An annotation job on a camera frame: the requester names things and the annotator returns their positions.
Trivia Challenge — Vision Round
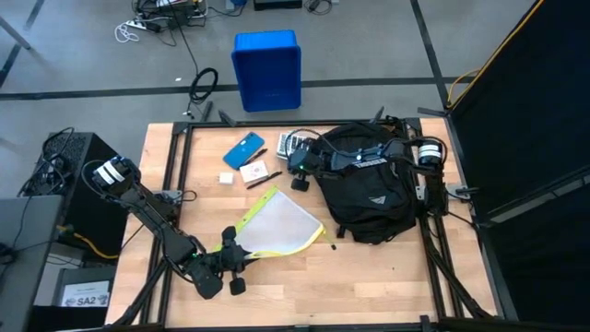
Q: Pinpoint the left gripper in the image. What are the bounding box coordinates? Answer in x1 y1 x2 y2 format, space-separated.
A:
209 243 265 297

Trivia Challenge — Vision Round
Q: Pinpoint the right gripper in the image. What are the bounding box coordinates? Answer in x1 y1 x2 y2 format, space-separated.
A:
287 146 324 193

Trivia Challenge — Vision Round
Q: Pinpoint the black pen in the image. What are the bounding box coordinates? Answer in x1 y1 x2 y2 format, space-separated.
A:
242 147 269 168
246 171 283 191

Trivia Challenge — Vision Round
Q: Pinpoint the grey calculator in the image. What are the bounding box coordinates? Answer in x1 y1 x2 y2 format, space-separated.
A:
275 131 308 161

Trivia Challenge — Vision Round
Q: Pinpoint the white mesh pouch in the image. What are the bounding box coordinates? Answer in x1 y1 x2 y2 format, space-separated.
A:
214 185 337 259

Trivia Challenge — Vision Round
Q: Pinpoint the red-white playing card box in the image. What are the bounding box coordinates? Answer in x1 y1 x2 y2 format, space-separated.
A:
239 160 270 184

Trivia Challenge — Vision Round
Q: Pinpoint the blue smartphone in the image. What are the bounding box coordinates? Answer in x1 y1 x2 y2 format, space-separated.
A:
222 131 266 171

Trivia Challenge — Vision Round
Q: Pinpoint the black fabric backpack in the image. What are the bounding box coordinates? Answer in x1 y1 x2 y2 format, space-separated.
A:
315 117 428 245

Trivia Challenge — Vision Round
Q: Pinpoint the grey mounting plate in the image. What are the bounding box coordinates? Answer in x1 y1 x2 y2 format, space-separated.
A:
151 189 184 205
445 183 470 200

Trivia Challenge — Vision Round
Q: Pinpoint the blue plastic bin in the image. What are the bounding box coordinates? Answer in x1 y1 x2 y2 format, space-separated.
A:
230 30 303 113

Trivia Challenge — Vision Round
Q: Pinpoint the black computer tower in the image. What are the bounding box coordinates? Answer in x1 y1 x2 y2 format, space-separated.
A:
34 132 138 259

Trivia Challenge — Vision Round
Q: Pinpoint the white SA2 label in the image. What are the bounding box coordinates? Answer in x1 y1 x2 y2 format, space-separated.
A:
60 279 112 309

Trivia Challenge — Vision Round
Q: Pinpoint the black box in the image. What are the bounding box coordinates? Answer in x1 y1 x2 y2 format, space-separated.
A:
52 266 117 319

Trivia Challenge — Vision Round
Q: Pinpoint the grey power adapter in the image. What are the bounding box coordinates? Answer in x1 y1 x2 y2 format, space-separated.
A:
303 0 340 14

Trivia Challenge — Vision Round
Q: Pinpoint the flat black device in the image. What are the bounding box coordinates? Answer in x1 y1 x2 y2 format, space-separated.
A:
253 0 303 12

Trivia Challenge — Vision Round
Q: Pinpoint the grey side desk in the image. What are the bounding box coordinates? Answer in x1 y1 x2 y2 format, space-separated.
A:
0 194 65 332

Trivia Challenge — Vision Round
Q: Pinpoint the white power strip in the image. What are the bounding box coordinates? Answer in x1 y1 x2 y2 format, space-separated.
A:
113 18 156 44

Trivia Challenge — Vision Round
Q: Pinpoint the large black partition curtain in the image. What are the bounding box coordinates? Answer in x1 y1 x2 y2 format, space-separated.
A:
444 0 590 326

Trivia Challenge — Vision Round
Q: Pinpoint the grey metal leg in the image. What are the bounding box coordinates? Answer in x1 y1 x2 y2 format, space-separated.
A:
0 17 32 51

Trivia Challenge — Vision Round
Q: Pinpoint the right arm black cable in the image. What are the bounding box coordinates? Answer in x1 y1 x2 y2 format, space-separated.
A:
284 127 333 158

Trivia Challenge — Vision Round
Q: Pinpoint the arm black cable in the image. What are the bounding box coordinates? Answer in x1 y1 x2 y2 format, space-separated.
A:
284 127 333 158
80 156 199 207

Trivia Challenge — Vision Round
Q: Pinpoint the black aluminium table frame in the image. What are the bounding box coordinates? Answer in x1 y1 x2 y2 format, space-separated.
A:
103 104 508 332

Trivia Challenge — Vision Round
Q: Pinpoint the coiled black cable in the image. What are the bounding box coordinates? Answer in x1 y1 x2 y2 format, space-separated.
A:
183 67 219 119

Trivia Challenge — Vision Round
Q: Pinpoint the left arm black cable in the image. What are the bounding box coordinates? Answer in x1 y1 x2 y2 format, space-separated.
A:
80 156 199 207

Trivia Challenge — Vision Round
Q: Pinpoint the electronics with tangled cables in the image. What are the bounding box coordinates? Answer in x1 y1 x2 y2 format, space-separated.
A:
132 0 208 30

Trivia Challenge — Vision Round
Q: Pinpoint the black cable bundle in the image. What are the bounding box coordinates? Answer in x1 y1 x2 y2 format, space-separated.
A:
17 126 76 198

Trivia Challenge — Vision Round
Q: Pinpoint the long yellow cable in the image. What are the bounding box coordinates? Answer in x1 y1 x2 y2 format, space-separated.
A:
445 0 545 111

